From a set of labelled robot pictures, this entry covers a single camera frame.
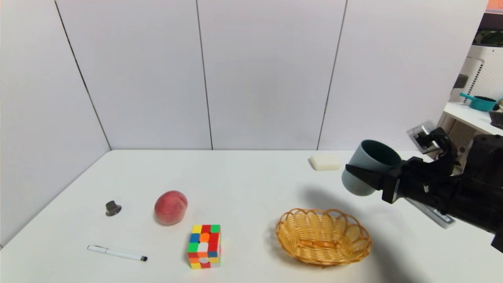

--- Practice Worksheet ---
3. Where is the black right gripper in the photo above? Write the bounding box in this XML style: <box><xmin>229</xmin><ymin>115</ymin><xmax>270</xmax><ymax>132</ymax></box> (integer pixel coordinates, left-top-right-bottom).
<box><xmin>345</xmin><ymin>156</ymin><xmax>453</xmax><ymax>215</ymax></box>

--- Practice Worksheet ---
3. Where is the pale blue plastic cup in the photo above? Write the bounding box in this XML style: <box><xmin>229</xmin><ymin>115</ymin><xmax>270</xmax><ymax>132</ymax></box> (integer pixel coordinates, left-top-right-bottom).
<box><xmin>341</xmin><ymin>140</ymin><xmax>402</xmax><ymax>197</ymax></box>

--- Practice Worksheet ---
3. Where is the yellow woven wicker basket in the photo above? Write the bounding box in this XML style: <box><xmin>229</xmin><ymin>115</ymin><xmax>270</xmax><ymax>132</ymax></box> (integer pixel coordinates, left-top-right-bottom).
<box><xmin>275</xmin><ymin>208</ymin><xmax>372</xmax><ymax>266</ymax></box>

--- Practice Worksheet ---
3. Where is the white rectangular soap block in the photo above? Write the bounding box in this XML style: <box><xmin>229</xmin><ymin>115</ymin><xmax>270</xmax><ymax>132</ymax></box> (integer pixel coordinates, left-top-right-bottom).
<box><xmin>309</xmin><ymin>154</ymin><xmax>341</xmax><ymax>171</ymax></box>

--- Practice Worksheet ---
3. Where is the grey clear pencil lead case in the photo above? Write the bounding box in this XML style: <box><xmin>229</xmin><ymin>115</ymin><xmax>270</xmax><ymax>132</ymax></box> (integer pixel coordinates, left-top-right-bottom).
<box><xmin>406</xmin><ymin>198</ymin><xmax>456</xmax><ymax>229</ymax></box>

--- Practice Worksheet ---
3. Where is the white side table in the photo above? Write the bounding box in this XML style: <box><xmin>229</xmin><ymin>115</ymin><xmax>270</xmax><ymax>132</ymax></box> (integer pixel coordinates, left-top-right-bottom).
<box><xmin>442</xmin><ymin>102</ymin><xmax>503</xmax><ymax>136</ymax></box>

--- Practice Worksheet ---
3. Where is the white perforated appliance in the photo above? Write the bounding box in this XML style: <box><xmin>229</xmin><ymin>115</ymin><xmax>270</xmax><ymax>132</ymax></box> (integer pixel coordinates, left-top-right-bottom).
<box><xmin>448</xmin><ymin>44</ymin><xmax>503</xmax><ymax>103</ymax></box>

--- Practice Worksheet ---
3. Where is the multicolour puzzle cube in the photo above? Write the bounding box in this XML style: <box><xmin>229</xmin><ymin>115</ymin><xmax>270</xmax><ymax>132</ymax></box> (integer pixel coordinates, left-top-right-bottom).
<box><xmin>187</xmin><ymin>224</ymin><xmax>222</xmax><ymax>269</ymax></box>

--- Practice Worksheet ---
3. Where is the dark shelf item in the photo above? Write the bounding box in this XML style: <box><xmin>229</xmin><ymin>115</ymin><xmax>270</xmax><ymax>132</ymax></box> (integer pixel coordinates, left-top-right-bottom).
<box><xmin>472</xmin><ymin>13</ymin><xmax>503</xmax><ymax>48</ymax></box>

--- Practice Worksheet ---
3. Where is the red peach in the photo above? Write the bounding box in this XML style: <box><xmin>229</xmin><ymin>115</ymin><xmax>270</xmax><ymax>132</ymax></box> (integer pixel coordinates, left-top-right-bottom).
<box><xmin>154</xmin><ymin>190</ymin><xmax>189</xmax><ymax>226</ymax></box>

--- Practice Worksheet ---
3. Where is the small grey metal knob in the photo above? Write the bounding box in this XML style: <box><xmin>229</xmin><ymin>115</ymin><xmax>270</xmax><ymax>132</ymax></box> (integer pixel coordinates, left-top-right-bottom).
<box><xmin>105</xmin><ymin>200</ymin><xmax>122</xmax><ymax>217</ymax></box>

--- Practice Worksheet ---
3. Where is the white pen with black tip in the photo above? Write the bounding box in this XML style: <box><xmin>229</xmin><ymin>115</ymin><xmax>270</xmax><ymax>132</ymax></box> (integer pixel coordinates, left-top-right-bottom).
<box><xmin>87</xmin><ymin>244</ymin><xmax>148</xmax><ymax>262</ymax></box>

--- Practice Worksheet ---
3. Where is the teal pot with handle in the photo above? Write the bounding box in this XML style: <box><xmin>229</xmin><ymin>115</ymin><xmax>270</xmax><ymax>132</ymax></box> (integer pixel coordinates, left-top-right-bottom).
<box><xmin>459</xmin><ymin>92</ymin><xmax>497</xmax><ymax>112</ymax></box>

